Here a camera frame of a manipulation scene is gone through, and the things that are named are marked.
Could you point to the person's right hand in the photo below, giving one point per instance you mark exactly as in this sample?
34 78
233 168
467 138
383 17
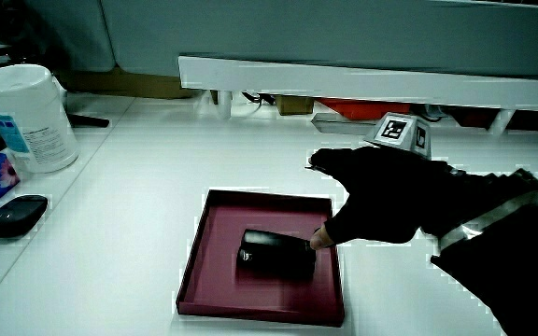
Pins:
381 196

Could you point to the black stapper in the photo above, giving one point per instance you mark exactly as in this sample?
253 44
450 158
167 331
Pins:
273 256

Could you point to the dark red square plate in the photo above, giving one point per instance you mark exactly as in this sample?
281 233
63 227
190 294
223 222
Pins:
222 261

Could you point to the person's right forearm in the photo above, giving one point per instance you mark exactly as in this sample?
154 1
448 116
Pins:
507 261

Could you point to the silver metal bar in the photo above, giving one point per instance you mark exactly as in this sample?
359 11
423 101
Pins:
339 125

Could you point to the orange box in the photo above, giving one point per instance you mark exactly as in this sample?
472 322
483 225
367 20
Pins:
362 108

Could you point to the white desk shelf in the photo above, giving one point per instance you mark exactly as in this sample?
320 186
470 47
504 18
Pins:
344 84

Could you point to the dark red box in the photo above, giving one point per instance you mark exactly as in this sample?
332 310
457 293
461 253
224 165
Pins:
474 116

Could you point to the small brown cardboard box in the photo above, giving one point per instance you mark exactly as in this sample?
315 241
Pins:
294 105

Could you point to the large brown cardboard box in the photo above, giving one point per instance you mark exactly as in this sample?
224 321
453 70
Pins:
119 84

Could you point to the flat black object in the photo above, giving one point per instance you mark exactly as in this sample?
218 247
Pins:
87 121

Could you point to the white wipes canister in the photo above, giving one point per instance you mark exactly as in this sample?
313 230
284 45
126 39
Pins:
31 121

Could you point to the black computer mouse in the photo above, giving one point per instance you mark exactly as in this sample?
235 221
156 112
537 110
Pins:
17 215

